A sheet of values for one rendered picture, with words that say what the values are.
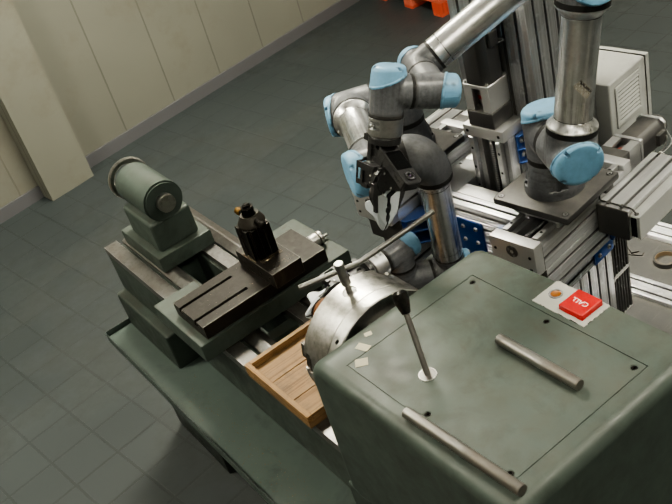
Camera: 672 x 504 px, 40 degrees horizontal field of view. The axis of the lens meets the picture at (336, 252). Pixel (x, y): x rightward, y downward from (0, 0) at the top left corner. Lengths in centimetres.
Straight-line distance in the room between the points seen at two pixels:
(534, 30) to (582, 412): 109
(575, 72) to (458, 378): 72
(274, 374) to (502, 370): 87
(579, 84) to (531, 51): 36
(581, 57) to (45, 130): 413
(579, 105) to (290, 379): 100
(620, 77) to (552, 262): 62
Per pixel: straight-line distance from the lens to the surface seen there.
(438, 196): 226
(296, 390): 240
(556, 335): 181
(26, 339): 473
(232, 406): 296
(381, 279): 209
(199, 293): 271
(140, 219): 308
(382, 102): 196
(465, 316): 189
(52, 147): 577
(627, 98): 276
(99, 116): 603
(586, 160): 214
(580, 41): 204
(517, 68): 246
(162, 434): 382
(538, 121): 223
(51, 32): 582
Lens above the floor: 247
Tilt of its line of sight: 34 degrees down
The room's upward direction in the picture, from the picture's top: 17 degrees counter-clockwise
